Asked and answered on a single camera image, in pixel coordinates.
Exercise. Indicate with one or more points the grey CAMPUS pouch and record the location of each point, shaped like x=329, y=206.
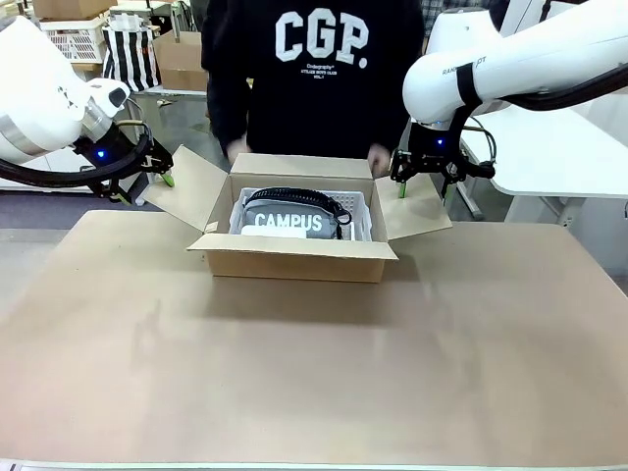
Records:
x=289, y=221

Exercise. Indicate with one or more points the black white striped bag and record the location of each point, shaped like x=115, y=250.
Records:
x=130, y=56

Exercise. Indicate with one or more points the white perforated plastic basket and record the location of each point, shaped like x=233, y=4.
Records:
x=360, y=211

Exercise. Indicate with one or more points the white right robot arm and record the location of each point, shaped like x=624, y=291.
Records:
x=539, y=49

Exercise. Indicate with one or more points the flat white gift item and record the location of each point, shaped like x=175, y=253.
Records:
x=272, y=231

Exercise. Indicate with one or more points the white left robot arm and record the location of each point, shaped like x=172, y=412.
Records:
x=29, y=73

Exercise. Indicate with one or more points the open brown carton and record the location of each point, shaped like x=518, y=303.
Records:
x=181, y=59

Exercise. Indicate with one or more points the person's left forearm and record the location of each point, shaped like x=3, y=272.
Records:
x=395, y=140

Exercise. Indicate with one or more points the person in black CGP sweatshirt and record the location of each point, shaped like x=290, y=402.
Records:
x=314, y=113

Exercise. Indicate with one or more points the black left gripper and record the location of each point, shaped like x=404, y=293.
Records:
x=100, y=147

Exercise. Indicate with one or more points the bystander in plaid shirt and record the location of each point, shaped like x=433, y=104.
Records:
x=434, y=15

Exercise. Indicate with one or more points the brown cardboard shipping box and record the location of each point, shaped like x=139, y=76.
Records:
x=294, y=267

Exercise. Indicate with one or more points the white slotted storage basket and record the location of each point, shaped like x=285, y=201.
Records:
x=73, y=41

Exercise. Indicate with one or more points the person's right hand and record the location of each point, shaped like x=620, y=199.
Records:
x=239, y=147

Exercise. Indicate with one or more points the person's left hand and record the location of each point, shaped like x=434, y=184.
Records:
x=378, y=161

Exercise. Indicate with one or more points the person's right forearm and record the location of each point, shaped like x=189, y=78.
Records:
x=228, y=108

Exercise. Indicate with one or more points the brown carton on shelf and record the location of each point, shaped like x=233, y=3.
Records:
x=73, y=7

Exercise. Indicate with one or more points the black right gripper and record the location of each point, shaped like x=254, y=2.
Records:
x=432, y=152

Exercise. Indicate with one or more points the white desk with metal legs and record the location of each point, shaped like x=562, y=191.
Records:
x=564, y=162

